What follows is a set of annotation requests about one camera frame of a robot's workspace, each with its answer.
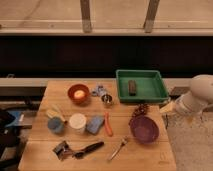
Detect purple bowl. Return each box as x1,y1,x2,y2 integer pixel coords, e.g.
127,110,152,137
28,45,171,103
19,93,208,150
129,115,159,144

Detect metal binder clip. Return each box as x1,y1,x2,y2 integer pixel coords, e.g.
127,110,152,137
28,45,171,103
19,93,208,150
53,141,72,160

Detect green plastic tray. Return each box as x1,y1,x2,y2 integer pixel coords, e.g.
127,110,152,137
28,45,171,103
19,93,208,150
116,69,169,103

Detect orange bowl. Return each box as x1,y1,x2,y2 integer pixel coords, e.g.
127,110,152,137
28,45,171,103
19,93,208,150
68,84,90,104

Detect orange carrot toy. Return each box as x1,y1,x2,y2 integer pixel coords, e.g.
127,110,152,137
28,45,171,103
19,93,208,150
104,112,113,137

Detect small metal cup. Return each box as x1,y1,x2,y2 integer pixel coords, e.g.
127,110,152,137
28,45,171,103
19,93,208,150
101,94,112,106

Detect metal fork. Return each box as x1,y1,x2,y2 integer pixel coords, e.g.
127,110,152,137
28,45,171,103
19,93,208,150
107,137,129,162

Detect blue grey small toy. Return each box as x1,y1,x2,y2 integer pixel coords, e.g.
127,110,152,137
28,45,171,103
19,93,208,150
91,85,106,97

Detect pine cone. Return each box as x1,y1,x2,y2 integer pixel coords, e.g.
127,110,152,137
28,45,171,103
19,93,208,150
132,104,149,117

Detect white round container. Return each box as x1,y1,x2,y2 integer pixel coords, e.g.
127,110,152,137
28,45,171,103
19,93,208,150
69,113,87,134

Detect dark rectangular eraser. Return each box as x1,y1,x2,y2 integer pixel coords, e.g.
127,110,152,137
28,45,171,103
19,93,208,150
128,80,136,96

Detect black blue object at left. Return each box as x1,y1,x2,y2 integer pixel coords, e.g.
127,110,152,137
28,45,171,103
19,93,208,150
0,109,30,171

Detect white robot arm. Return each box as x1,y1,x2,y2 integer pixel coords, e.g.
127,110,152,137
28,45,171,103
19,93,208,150
159,74,213,116

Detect yellow wooden brush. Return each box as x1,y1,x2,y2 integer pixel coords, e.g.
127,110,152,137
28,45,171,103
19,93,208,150
46,105,67,123

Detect yellow ball in bowl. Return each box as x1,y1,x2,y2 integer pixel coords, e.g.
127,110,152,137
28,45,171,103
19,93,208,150
74,90,85,99

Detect blue round cup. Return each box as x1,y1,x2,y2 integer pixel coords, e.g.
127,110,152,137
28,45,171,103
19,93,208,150
47,117,64,134

